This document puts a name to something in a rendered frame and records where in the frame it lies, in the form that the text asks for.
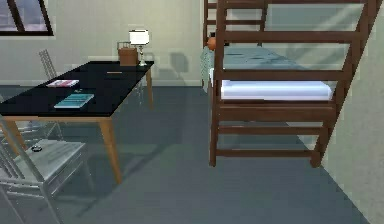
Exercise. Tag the black top wooden leg table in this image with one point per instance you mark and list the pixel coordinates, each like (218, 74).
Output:
(100, 90)

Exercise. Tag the small dark round object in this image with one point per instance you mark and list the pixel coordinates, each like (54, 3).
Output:
(36, 149)

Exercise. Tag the blue blanket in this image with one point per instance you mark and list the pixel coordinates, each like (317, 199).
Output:
(253, 58)

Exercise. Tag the orange ball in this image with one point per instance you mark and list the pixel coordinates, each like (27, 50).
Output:
(211, 42)

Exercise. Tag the brown box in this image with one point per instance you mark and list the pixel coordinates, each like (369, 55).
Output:
(128, 56)

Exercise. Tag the teal book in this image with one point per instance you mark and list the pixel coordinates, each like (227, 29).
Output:
(74, 100)

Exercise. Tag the brown wooden bunk bed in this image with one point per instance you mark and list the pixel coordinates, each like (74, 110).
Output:
(276, 113)

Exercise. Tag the white shade table lamp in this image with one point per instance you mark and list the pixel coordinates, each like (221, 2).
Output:
(139, 37)

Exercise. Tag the red and white book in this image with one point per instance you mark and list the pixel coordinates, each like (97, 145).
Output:
(62, 83)

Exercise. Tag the dark framed window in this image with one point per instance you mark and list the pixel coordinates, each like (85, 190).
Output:
(25, 16)

